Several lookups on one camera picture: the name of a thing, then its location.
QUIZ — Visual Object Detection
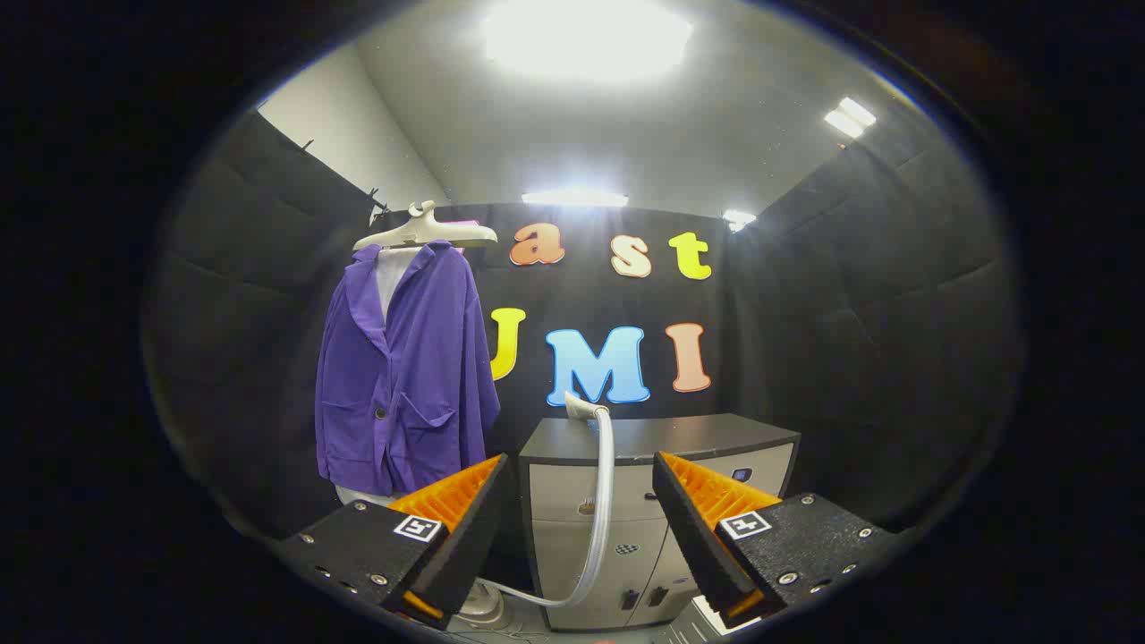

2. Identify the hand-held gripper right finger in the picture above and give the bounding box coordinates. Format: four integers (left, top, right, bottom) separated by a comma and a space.
651, 451, 900, 629

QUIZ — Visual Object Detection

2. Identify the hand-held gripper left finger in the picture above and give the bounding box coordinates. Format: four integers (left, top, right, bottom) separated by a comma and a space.
273, 453, 511, 631

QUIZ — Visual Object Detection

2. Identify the purple corduroy jacket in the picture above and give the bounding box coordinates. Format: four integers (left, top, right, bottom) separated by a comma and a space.
314, 240, 502, 498

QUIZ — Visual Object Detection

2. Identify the white padded garment form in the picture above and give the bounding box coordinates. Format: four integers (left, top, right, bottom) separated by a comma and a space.
335, 249, 423, 509

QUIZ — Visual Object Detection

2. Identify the white clothes hanger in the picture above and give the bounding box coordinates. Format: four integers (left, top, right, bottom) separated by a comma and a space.
352, 200, 499, 252

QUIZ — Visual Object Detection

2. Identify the grey cabinet with dark top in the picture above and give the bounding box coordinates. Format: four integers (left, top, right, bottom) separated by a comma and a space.
519, 413, 802, 631

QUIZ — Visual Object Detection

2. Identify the long strip ceiling light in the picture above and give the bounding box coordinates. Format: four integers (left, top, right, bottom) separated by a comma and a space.
522, 188, 630, 208

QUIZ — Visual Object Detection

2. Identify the rectangular ceiling light panel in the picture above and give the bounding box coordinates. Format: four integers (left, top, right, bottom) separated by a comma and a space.
823, 96, 878, 140

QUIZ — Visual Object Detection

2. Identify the large round ceiling light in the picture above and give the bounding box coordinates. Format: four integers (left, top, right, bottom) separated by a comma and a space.
479, 0, 697, 86

